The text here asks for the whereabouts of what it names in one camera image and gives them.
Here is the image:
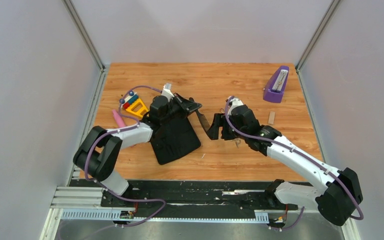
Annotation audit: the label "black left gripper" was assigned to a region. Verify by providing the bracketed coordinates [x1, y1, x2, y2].
[160, 92, 201, 125]

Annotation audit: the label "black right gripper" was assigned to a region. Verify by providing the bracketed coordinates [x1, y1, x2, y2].
[207, 113, 248, 141]

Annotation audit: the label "black hair comb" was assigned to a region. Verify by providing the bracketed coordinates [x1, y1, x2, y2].
[194, 109, 211, 133]

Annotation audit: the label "black zip tool case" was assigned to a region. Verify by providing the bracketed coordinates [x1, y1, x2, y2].
[150, 118, 201, 165]

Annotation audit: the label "silver hair scissors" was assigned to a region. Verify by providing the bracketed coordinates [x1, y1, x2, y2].
[232, 138, 241, 148]

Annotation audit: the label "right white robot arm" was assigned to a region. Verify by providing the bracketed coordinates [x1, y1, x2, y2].
[199, 99, 364, 226]

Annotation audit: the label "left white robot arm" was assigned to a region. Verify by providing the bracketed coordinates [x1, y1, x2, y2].
[73, 93, 202, 207]

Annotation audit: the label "colourful toy block truck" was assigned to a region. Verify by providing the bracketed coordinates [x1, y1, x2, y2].
[119, 90, 149, 119]

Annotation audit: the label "small wooden block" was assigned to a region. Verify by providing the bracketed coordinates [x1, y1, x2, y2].
[267, 111, 276, 125]

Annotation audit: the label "pink cylinder tube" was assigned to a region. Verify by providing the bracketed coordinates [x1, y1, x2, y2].
[112, 109, 126, 128]

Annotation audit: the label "purple metronome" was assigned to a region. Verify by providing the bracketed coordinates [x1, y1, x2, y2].
[263, 65, 290, 104]

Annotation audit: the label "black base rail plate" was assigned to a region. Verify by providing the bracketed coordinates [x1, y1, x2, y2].
[68, 179, 312, 220]

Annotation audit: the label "left aluminium frame post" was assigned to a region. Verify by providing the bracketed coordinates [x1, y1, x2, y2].
[62, 0, 107, 72]

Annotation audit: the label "aluminium frame post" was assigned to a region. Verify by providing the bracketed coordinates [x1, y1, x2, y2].
[62, 0, 107, 72]
[295, 0, 343, 72]

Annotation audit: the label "right aluminium frame post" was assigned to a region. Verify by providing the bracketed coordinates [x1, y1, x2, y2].
[295, 0, 343, 72]

